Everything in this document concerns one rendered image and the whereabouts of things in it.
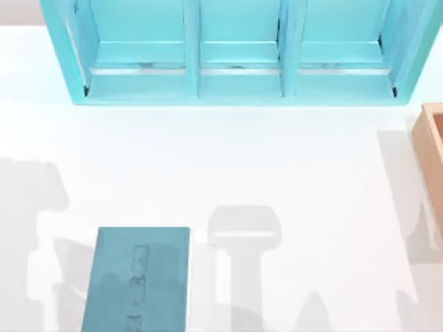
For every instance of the teal book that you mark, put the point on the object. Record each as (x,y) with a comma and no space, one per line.
(138,276)

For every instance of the light blue rack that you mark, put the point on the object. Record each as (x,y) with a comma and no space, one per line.
(239,90)

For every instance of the salmon-coloured shallow box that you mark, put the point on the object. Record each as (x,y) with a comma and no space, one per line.
(427,145)

